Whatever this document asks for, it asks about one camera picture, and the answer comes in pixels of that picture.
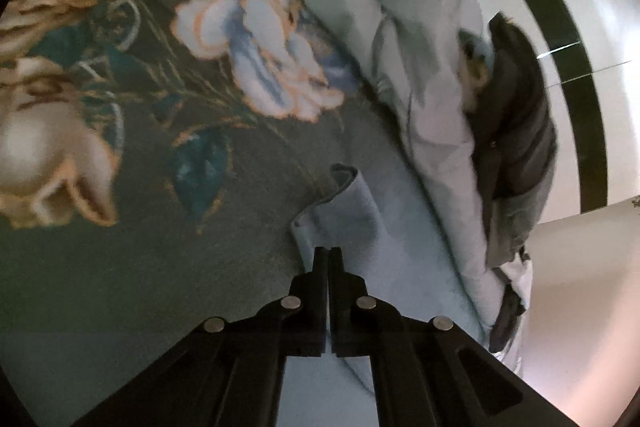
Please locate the dark grey jacket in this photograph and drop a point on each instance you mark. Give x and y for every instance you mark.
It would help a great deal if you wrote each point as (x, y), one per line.
(506, 102)

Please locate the light blue pants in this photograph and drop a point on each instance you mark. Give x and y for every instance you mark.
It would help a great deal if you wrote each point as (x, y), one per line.
(394, 243)

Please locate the white black striped wardrobe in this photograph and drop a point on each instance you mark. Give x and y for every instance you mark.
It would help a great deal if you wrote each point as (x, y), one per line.
(589, 53)

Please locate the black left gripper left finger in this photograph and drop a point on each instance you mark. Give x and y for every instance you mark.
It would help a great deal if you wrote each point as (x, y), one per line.
(226, 373)

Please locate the teal floral bed blanket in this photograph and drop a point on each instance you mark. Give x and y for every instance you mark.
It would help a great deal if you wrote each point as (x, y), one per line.
(154, 154)

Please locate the white garment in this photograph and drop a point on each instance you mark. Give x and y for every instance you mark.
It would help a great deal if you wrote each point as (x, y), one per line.
(519, 275)

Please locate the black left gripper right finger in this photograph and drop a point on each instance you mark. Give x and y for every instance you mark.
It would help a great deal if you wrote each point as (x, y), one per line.
(427, 373)

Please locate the grey daisy print duvet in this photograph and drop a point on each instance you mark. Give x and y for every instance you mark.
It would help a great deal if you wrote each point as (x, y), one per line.
(408, 50)

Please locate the black rolled garment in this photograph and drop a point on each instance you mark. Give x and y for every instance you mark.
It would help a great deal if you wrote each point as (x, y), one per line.
(506, 324)

